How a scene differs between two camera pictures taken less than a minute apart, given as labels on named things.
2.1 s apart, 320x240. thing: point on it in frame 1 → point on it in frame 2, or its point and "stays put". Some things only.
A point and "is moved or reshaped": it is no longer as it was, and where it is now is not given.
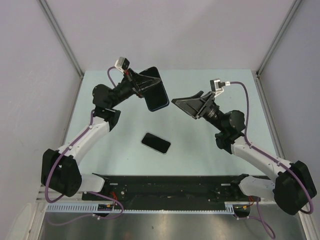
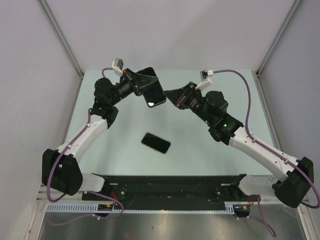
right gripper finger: (193, 105) → (177, 95)
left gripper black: (138, 82) stays put
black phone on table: (155, 143) stays put
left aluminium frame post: (63, 37) stays put
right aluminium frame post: (295, 4) stays put
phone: (156, 97) is moved or reshaped
